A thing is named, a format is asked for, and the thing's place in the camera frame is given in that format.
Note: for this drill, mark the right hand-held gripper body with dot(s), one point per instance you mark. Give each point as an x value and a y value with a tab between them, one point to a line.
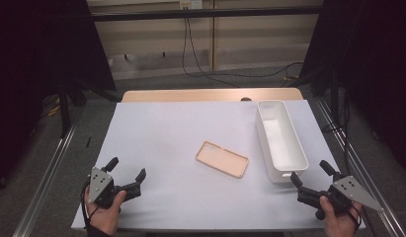
350	192

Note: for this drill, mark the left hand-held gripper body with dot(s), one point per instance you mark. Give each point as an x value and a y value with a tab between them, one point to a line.
103	187

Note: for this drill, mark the white plastic storage bin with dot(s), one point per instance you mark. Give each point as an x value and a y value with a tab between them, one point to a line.
283	141

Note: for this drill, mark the beige phone case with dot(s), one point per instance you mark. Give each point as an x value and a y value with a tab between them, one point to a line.
222	160

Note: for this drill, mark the person's left hand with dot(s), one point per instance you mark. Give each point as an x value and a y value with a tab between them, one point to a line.
105	219

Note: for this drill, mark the person's right hand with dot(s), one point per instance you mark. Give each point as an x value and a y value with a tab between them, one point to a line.
340	225

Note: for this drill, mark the small black floor object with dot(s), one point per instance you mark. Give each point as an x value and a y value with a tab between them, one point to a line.
88	142

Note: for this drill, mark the black metal stand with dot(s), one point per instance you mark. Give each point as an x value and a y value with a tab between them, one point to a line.
335	95

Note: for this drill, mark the black tripod stand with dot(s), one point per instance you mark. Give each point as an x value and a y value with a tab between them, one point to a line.
64	108

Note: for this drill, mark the light wooden table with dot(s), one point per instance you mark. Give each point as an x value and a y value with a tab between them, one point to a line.
190	94

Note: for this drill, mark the dark table grommet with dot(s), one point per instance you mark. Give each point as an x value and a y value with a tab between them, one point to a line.
246	99

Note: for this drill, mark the black curtain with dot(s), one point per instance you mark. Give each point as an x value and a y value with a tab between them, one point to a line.
26	65
378	82

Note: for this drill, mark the black horizontal bar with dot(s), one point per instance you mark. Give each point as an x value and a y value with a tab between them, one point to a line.
190	14

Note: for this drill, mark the metal floor rail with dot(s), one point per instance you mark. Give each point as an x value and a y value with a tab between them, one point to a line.
365	174
42	184

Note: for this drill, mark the white wall socket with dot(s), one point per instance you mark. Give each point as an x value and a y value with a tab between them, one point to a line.
190	4

